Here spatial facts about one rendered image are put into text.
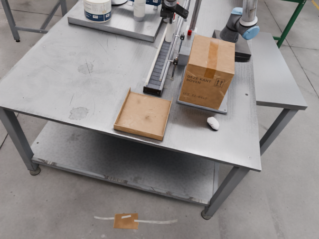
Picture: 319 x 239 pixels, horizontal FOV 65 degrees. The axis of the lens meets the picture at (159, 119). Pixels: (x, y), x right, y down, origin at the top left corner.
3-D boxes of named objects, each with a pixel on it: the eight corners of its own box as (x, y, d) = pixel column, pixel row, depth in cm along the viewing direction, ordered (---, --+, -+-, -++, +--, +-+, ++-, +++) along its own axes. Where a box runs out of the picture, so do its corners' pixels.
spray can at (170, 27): (165, 38, 184) (170, 11, 168) (172, 39, 183) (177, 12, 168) (164, 41, 180) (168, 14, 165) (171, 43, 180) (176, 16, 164)
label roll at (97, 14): (116, 19, 192) (116, 0, 181) (92, 24, 183) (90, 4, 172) (103, 7, 201) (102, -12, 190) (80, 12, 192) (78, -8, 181)
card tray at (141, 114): (129, 91, 149) (129, 86, 146) (172, 101, 148) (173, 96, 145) (113, 129, 130) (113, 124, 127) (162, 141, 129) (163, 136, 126)
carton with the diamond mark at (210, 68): (185, 70, 167) (194, 33, 146) (220, 78, 166) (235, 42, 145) (178, 100, 147) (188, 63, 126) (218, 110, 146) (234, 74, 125)
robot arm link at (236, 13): (236, 21, 193) (244, 4, 183) (245, 31, 186) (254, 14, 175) (223, 21, 189) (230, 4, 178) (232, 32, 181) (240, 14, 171)
